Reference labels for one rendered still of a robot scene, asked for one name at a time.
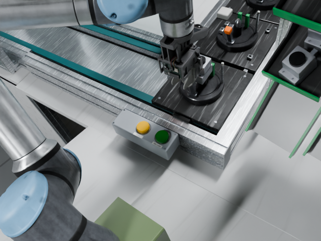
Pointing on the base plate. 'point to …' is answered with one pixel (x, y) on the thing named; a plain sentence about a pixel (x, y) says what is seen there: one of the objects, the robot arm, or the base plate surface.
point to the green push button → (162, 136)
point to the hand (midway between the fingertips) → (188, 81)
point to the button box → (132, 119)
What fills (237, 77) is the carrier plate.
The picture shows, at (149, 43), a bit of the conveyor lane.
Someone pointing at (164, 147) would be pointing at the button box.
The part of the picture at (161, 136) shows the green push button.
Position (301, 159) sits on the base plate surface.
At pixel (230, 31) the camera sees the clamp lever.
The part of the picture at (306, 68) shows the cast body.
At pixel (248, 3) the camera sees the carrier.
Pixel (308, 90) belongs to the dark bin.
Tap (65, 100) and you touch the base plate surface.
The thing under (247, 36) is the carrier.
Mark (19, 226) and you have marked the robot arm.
